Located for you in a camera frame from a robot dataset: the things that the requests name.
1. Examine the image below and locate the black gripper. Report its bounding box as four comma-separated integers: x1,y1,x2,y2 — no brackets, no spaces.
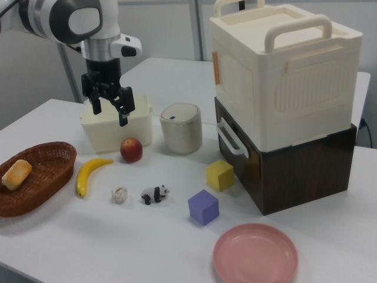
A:
81,58,136,128

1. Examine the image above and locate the beige round trash can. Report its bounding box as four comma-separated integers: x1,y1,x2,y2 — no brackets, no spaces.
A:
159,102,203,154

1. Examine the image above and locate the white square plastic bin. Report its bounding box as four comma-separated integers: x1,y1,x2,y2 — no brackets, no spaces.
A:
80,93,154,153

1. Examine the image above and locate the red apple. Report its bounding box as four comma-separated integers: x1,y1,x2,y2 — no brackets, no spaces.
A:
120,137,144,163

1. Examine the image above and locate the yellow banana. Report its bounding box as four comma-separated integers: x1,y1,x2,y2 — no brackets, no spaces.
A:
76,157,114,199

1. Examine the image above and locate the small white garlic toy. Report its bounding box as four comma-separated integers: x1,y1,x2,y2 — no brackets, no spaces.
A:
111,186,128,204

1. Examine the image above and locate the brown wicker basket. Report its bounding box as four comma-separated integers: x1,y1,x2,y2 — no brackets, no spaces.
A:
0,141,78,218

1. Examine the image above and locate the panda figurine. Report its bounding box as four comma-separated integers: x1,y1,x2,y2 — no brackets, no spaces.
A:
140,185,171,205

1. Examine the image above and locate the toasted bread piece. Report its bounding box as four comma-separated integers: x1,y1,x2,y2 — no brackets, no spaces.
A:
1,159,33,191

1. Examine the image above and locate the yellow foam cube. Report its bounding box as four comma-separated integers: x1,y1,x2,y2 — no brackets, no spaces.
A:
205,159,236,192

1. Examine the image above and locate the purple foam cube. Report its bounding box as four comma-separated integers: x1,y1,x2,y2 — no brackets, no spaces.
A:
187,189,220,227

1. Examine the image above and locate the dark wood drawer box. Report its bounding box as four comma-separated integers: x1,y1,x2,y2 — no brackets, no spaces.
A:
214,97,358,217

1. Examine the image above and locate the pink plate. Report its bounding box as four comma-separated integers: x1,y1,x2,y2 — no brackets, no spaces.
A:
213,223,299,283

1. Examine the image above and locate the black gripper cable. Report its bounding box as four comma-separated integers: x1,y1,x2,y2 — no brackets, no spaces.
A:
63,42,84,54

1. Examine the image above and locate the cream storage box with handles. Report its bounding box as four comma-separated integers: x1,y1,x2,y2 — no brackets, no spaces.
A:
209,0,363,153

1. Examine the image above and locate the cable with blue plug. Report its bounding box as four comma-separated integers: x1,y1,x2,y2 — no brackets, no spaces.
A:
361,117,372,148

